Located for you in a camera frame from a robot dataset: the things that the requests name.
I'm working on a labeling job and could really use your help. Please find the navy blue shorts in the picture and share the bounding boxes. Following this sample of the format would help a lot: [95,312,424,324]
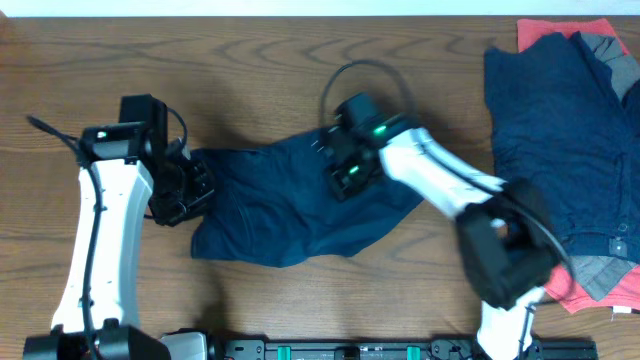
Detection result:
[191,131,423,267]

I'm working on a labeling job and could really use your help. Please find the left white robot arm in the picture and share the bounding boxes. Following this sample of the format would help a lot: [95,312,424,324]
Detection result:
[23,117,209,359]

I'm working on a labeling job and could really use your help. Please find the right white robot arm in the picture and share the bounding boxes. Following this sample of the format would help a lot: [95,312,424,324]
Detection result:
[323,114,567,359]

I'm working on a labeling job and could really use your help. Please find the navy garment on pile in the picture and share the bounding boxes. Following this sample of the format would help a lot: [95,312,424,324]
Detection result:
[484,33,639,262]

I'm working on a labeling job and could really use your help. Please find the red garment on pile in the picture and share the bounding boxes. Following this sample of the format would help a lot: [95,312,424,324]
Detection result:
[517,18,639,314]

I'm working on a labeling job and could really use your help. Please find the grey garment on pile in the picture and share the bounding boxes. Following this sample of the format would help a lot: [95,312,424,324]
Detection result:
[571,33,639,301]

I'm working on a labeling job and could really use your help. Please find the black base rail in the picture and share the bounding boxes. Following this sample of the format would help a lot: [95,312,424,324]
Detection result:
[164,328,599,360]

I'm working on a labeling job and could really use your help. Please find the left black cable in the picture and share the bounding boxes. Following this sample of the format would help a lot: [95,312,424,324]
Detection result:
[25,107,190,360]

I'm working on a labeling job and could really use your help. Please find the black cable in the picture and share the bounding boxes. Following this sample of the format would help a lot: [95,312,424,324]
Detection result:
[25,107,190,360]
[318,58,576,360]

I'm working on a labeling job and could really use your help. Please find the right black cable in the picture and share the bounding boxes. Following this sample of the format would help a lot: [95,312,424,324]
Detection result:
[318,58,576,360]

